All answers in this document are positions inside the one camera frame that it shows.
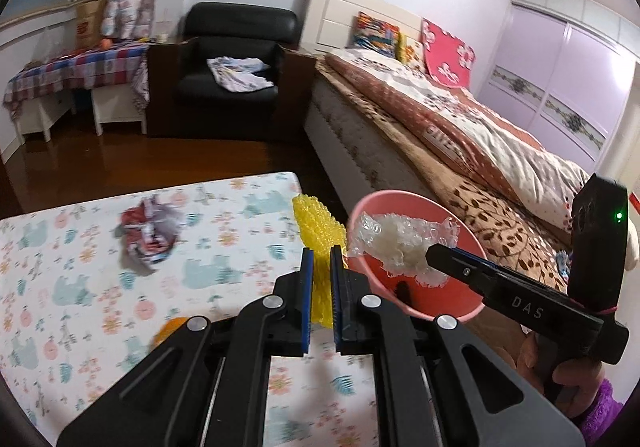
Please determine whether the small yellow pillow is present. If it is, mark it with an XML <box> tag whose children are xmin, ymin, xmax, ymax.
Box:
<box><xmin>397</xmin><ymin>33</ymin><xmax>426</xmax><ymax>68</ymax></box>

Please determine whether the orange fruit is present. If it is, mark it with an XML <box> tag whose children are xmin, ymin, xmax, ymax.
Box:
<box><xmin>152</xmin><ymin>316</ymin><xmax>193</xmax><ymax>348</ymax></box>

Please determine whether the black leather armchair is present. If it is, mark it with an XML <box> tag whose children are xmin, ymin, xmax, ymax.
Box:
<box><xmin>177</xmin><ymin>2</ymin><xmax>298</xmax><ymax>130</ymax></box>

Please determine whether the white stool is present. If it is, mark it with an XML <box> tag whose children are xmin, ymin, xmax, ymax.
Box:
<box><xmin>12</xmin><ymin>90</ymin><xmax>76</xmax><ymax>143</ymax></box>
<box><xmin>91</xmin><ymin>86</ymin><xmax>147</xmax><ymax>135</ymax></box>

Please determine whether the yellow bubble wrap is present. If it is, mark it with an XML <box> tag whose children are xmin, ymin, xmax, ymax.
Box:
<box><xmin>291</xmin><ymin>194</ymin><xmax>347</xmax><ymax>328</ymax></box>

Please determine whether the pink plastic bin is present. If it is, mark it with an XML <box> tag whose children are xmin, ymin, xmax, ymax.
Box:
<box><xmin>345</xmin><ymin>190</ymin><xmax>488</xmax><ymax>323</ymax></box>

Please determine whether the person's right forearm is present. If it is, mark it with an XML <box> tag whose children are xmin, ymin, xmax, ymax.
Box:
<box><xmin>575</xmin><ymin>378</ymin><xmax>627</xmax><ymax>445</ymax></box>

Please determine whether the plaid tablecloth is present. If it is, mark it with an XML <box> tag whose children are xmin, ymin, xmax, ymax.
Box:
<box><xmin>4</xmin><ymin>41</ymin><xmax>151</xmax><ymax>120</ymax></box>

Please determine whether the pink floral quilt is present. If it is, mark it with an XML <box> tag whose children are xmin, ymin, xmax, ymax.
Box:
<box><xmin>325</xmin><ymin>47</ymin><xmax>591</xmax><ymax>233</ymax></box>

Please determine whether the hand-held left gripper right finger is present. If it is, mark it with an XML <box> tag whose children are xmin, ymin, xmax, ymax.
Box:
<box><xmin>330</xmin><ymin>244</ymin><xmax>586</xmax><ymax>447</ymax></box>

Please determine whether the bed with white headboard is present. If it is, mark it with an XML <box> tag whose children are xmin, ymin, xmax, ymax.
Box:
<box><xmin>300</xmin><ymin>0</ymin><xmax>601</xmax><ymax>248</ymax></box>

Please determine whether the clear bubble wrap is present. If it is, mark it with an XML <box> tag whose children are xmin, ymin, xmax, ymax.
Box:
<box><xmin>346</xmin><ymin>212</ymin><xmax>461</xmax><ymax>289</ymax></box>

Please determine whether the person's right hand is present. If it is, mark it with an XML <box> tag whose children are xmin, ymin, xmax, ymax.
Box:
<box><xmin>516</xmin><ymin>329</ymin><xmax>608</xmax><ymax>422</ymax></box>

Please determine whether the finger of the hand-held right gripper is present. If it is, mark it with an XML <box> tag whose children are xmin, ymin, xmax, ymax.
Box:
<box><xmin>424</xmin><ymin>243</ymin><xmax>502</xmax><ymax>300</ymax></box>

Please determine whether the crumpled printed paper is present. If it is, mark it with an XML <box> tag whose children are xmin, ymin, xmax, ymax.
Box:
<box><xmin>116</xmin><ymin>194</ymin><xmax>181</xmax><ymax>273</ymax></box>

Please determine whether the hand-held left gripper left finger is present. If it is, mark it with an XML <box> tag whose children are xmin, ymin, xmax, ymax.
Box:
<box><xmin>55</xmin><ymin>247</ymin><xmax>316</xmax><ymax>447</ymax></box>

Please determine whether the cardboard box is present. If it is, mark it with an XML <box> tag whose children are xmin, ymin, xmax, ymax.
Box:
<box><xmin>75</xmin><ymin>0</ymin><xmax>108</xmax><ymax>50</ymax></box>

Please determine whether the brown leaf blanket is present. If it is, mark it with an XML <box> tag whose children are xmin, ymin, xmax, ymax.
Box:
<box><xmin>312</xmin><ymin>64</ymin><xmax>576</xmax><ymax>288</ymax></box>

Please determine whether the lilac sliding wardrobe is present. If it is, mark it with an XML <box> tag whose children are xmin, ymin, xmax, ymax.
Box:
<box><xmin>470</xmin><ymin>0</ymin><xmax>640</xmax><ymax>168</ymax></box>

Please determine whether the floral tablecloth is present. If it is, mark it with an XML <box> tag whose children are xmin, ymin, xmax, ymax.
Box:
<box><xmin>0</xmin><ymin>171</ymin><xmax>386</xmax><ymax>447</ymax></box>

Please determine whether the white crumpled cloth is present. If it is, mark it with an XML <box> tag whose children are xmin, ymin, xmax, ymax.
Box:
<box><xmin>207</xmin><ymin>56</ymin><xmax>276</xmax><ymax>93</ymax></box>

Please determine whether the dark wooden side cabinet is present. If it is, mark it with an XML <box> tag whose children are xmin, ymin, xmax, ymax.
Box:
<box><xmin>146</xmin><ymin>40</ymin><xmax>191</xmax><ymax>138</ymax></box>
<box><xmin>272</xmin><ymin>44</ymin><xmax>317</xmax><ymax>143</ymax></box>

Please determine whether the colourful printed pillow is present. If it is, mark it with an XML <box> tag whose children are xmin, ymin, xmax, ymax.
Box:
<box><xmin>356</xmin><ymin>11</ymin><xmax>402</xmax><ymax>59</ymax></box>

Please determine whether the pink flower pillow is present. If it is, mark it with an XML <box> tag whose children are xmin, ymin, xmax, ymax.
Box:
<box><xmin>421</xmin><ymin>18</ymin><xmax>476</xmax><ymax>89</ymax></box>

